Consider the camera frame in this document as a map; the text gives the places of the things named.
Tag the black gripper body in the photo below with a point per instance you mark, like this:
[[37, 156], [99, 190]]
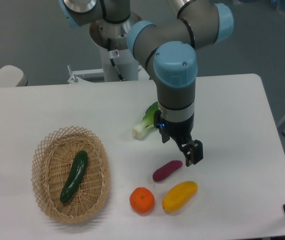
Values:
[[180, 132]]

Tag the green cucumber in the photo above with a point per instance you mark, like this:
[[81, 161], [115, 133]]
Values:
[[76, 174]]

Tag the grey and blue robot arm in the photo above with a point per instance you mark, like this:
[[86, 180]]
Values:
[[167, 54]]

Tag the woven wicker basket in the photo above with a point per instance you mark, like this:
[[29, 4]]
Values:
[[50, 169]]

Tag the green bok choy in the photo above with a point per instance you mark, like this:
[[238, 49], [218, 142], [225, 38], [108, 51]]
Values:
[[146, 125]]

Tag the purple sweet potato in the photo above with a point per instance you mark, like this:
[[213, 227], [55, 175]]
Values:
[[166, 170]]

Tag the yellow mango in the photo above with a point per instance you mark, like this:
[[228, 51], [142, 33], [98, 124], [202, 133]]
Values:
[[179, 195]]

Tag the orange tangerine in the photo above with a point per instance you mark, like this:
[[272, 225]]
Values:
[[142, 200]]

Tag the white chair armrest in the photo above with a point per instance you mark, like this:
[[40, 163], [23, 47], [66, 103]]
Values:
[[11, 76]]

